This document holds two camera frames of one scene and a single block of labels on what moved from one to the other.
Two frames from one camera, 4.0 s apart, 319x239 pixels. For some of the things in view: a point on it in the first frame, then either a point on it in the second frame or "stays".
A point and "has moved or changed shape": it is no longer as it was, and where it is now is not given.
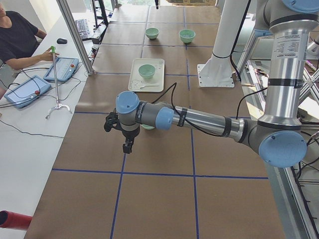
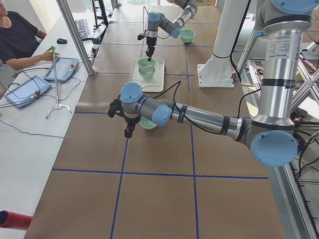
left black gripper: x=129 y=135 -> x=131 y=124
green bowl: x=152 y=33 has moved or changed shape
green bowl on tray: x=147 y=70 stays
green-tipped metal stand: x=58 y=105 stays
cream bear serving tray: x=155 y=83 stays
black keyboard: x=83 y=29 stays
